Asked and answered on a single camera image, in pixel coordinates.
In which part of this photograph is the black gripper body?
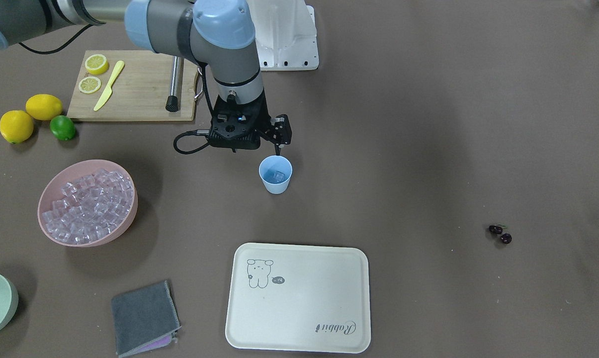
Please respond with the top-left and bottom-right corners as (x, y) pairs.
(212, 92), (272, 141)

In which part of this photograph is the clear ice cube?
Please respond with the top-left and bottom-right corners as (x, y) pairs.
(270, 171), (286, 184)

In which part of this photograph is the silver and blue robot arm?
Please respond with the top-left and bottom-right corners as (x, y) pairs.
(0, 0), (292, 152)

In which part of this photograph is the light blue plastic cup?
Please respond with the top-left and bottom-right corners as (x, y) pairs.
(258, 156), (293, 194)

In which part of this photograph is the pink bowl of ice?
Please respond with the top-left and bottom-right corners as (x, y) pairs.
(36, 160), (139, 247)

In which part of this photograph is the steel rod with black tip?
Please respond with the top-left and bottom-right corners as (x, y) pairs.
(165, 56), (183, 113)

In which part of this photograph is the wooden cutting board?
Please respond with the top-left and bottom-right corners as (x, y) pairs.
(67, 50), (201, 122)

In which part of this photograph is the yellow plastic knife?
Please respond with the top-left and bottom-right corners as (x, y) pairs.
(93, 60), (126, 111)

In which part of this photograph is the lemon slice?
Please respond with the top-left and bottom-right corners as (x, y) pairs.
(78, 76), (102, 94)
(84, 54), (110, 75)

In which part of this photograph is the cream rabbit tray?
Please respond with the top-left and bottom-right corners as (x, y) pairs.
(225, 243), (371, 354)

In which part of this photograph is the green lime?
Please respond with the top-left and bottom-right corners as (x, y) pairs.
(49, 115), (77, 141)

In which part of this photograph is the yellow lemon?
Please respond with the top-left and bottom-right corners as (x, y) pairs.
(0, 110), (35, 144)
(26, 93), (63, 121)

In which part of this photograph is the grey folded cloth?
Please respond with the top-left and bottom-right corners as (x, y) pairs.
(110, 279), (181, 358)

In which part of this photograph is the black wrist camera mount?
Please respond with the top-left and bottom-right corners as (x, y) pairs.
(207, 116), (260, 150)

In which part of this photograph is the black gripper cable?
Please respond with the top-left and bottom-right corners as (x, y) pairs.
(173, 65), (218, 155)

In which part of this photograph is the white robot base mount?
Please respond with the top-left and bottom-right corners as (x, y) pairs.
(248, 0), (319, 71)

